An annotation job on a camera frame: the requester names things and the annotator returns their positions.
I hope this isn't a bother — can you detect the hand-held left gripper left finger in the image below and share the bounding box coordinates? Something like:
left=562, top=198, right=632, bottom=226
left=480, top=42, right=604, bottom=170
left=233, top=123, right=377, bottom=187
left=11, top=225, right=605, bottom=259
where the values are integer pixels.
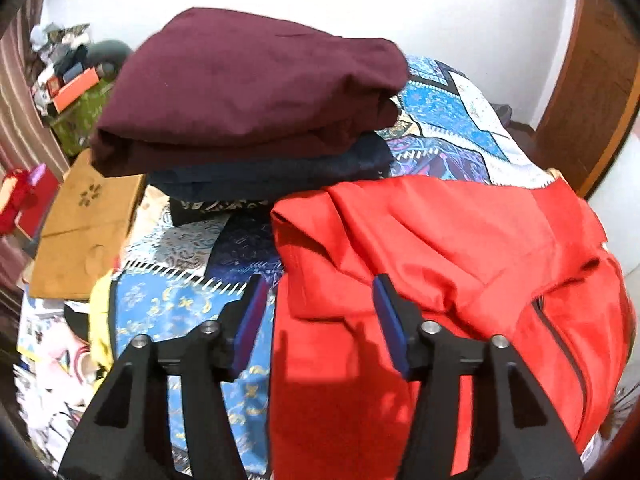
left=57, top=275, right=271, bottom=480

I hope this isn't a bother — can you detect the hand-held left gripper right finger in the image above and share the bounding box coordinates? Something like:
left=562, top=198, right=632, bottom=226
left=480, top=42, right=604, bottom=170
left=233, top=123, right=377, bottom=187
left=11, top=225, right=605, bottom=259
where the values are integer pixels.
left=372, top=275, right=586, bottom=480

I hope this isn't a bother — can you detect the red zip jacket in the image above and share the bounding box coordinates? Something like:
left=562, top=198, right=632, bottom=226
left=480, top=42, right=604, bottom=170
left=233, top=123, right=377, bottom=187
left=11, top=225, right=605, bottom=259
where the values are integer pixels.
left=267, top=175, right=637, bottom=480

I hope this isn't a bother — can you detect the blue patterned bedsheet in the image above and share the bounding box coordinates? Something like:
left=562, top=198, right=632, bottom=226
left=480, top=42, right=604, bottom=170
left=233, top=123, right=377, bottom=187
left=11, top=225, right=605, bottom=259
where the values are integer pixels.
left=100, top=55, right=566, bottom=480

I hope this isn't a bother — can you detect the black patterned folded cloth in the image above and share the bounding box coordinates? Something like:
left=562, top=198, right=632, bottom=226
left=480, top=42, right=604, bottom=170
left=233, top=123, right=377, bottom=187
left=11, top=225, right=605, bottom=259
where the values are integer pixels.
left=169, top=197, right=274, bottom=227

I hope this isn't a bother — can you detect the navy folded garment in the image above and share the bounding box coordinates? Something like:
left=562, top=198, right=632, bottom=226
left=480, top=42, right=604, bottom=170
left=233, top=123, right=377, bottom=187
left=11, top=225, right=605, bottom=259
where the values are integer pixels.
left=147, top=132, right=396, bottom=204

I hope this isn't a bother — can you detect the yellow cloth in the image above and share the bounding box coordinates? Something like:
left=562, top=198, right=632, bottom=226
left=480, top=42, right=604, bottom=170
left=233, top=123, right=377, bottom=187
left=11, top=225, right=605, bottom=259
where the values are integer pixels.
left=89, top=267, right=119, bottom=372

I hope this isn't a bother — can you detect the maroon folded garment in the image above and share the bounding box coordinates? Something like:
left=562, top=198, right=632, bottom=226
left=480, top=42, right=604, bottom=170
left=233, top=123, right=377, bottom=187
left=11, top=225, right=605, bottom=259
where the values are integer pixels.
left=90, top=6, right=411, bottom=178

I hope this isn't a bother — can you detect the green patterned box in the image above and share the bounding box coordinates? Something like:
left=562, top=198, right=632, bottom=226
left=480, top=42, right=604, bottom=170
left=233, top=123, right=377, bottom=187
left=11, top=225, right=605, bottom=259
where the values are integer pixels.
left=50, top=77, right=119, bottom=158

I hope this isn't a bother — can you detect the orange box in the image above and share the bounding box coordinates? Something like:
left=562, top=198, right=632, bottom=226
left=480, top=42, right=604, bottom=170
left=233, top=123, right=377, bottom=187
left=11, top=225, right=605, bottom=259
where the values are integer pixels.
left=50, top=66, right=101, bottom=114

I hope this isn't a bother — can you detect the striped brown curtain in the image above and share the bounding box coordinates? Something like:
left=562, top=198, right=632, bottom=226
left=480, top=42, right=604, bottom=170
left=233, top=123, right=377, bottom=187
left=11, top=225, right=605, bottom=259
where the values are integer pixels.
left=0, top=0, right=71, bottom=181

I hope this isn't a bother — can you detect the dark grey bag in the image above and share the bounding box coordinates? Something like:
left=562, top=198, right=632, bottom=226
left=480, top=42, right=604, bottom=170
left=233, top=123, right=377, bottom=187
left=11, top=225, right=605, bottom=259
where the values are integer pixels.
left=87, top=40, right=134, bottom=79

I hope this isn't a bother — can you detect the wooden door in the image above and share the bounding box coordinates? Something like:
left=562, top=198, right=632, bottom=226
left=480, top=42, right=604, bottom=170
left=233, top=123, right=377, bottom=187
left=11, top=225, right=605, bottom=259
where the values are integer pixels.
left=532, top=0, right=640, bottom=201

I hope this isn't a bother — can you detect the pile of clutter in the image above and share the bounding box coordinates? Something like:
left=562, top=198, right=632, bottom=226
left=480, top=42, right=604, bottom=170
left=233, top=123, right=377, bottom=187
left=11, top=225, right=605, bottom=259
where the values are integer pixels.
left=27, top=22, right=93, bottom=111

